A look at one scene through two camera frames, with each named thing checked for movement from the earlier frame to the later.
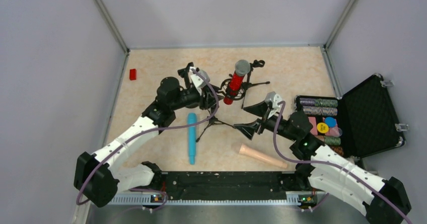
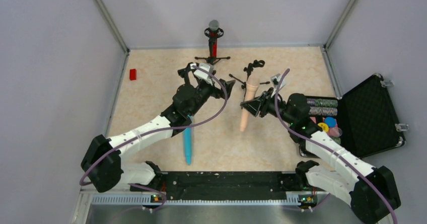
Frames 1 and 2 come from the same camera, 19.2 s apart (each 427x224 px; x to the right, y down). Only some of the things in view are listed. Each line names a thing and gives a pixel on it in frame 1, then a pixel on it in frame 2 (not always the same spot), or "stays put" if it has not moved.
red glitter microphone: [242, 68] → [214, 26]
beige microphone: [248, 151] → [253, 84]
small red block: [133, 74] stays put
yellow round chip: [322, 128] stays put
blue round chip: [331, 122] stays put
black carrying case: [360, 124] stays put
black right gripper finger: [248, 129] → [252, 106]
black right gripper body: [262, 118] → [262, 104]
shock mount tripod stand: [223, 90] → [211, 34]
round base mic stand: [184, 73] stays put
